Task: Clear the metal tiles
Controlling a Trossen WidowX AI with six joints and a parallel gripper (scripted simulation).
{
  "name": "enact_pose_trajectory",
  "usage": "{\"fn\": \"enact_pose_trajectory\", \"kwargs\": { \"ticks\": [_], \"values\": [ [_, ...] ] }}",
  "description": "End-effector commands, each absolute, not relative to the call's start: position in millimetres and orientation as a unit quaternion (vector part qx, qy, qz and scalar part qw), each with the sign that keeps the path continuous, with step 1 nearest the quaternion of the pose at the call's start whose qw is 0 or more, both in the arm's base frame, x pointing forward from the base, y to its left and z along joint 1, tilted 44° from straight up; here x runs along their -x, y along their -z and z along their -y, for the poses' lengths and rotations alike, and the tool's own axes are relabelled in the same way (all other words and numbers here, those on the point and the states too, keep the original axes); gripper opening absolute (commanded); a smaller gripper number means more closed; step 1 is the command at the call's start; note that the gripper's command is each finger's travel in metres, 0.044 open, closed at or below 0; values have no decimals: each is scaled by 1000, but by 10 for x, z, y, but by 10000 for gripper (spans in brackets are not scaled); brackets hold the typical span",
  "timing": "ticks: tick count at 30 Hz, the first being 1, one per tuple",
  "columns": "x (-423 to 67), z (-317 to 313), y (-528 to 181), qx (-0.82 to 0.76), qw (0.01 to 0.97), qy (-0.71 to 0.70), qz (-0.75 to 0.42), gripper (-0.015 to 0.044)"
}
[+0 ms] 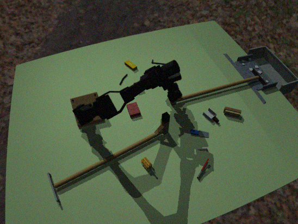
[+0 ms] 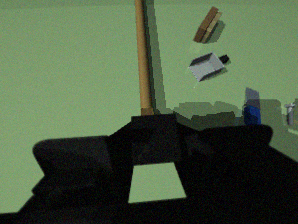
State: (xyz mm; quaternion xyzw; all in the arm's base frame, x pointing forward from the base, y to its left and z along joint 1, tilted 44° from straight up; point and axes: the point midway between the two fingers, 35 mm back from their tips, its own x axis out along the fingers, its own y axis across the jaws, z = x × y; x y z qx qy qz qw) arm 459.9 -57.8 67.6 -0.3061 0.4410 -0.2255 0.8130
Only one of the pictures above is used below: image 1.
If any blue-handled knife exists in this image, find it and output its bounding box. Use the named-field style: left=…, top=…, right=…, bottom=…
left=190, top=129, right=209, bottom=138

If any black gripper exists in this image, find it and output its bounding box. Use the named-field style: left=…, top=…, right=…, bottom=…
left=159, top=77, right=182, bottom=103

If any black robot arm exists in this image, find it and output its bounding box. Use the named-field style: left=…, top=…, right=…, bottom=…
left=73, top=60, right=182, bottom=126

